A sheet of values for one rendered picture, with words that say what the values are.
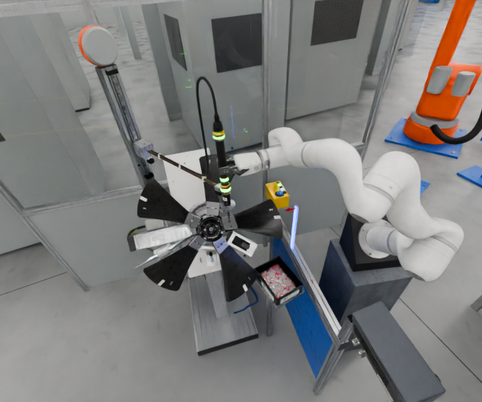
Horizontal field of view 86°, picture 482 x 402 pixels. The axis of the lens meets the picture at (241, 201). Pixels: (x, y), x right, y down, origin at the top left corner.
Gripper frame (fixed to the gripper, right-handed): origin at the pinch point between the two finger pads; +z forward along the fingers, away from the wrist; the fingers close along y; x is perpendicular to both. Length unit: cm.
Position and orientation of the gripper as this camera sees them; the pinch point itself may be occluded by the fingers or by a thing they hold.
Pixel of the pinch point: (223, 167)
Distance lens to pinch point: 106.9
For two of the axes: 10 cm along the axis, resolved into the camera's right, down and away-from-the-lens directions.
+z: -9.6, 2.1, -1.6
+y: -2.6, -6.3, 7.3
